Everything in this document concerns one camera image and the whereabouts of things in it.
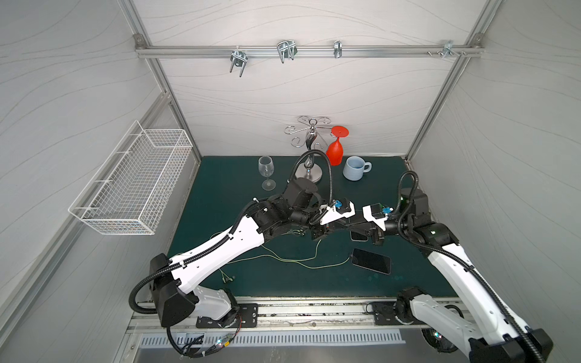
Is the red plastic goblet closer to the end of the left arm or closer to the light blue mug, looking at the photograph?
the light blue mug

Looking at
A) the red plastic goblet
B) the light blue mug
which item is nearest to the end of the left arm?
the red plastic goblet

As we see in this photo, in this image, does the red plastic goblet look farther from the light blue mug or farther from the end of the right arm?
the end of the right arm

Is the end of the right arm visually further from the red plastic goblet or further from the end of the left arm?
the red plastic goblet

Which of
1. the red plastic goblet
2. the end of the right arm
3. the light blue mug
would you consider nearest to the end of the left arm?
the end of the right arm

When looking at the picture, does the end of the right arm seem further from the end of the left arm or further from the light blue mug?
the light blue mug

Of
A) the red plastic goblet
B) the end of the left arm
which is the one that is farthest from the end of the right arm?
the red plastic goblet

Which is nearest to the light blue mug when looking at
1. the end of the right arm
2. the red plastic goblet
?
the red plastic goblet

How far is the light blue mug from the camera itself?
1101 mm

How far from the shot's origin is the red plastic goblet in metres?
0.93

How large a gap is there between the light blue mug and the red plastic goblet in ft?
0.28
